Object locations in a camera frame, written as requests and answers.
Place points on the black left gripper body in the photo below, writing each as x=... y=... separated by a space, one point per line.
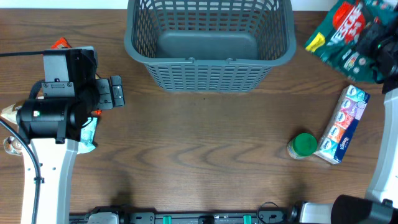
x=100 y=92

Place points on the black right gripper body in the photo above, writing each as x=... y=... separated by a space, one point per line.
x=369 y=38

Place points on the green Nescafe coffee bag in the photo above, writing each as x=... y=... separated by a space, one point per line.
x=334 y=40

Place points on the Kleenex tissue multipack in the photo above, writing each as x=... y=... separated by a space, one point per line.
x=339 y=132

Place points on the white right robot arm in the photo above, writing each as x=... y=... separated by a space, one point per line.
x=380 y=202

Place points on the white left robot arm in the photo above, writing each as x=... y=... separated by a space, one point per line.
x=50 y=123

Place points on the red spaghetti pasta package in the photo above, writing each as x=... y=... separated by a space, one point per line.
x=62 y=43

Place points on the teal small wrapped packet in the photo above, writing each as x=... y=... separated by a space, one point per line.
x=87 y=136

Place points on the grey plastic basket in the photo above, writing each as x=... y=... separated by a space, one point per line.
x=210 y=45

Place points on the green lid jar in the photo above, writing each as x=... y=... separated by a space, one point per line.
x=302 y=146

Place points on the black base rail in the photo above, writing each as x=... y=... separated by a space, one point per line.
x=124 y=215

